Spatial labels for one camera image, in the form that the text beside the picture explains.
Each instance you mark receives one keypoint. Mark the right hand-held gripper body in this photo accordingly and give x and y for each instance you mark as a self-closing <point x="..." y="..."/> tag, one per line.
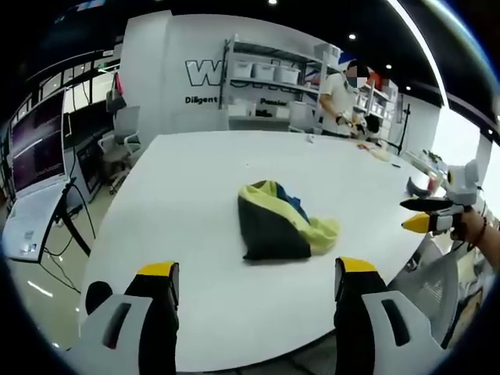
<point x="457" y="195"/>

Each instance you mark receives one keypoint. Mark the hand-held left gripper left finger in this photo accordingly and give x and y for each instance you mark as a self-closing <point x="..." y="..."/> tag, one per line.
<point x="129" y="324"/>

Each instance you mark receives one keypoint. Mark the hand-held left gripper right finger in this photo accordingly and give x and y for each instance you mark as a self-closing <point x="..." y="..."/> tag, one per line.
<point x="375" y="324"/>

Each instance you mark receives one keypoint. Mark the yellow and black garment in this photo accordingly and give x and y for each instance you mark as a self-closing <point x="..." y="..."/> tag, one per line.
<point x="281" y="226"/>

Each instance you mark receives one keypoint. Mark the person's right hand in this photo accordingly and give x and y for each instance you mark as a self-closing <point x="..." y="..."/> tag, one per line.
<point x="466" y="226"/>

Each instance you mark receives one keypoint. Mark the dark curved object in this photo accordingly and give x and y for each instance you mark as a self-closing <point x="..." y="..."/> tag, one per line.
<point x="417" y="189"/>

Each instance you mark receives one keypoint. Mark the grey mesh office chair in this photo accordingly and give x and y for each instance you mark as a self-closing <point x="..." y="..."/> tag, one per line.
<point x="433" y="285"/>

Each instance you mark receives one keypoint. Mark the cream cloth on table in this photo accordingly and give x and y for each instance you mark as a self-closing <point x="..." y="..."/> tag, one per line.
<point x="382" y="154"/>

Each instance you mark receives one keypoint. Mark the white office chair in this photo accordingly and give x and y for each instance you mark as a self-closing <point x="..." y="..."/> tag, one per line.
<point x="121" y="136"/>

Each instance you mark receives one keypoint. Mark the white storage bin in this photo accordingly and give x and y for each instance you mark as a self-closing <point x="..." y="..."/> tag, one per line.
<point x="263" y="72"/>
<point x="287" y="74"/>
<point x="242" y="69"/>

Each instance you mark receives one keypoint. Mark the metal storage shelf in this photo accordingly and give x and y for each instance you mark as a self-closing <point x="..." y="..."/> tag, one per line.
<point x="273" y="74"/>

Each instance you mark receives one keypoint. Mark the large display screen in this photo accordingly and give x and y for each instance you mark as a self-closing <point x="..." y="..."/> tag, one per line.
<point x="37" y="144"/>

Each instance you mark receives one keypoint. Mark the grey tote bag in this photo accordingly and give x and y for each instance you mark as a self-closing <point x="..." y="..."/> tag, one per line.
<point x="116" y="99"/>

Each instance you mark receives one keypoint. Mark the black camera tripod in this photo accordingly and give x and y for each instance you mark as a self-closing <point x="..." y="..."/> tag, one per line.
<point x="402" y="129"/>

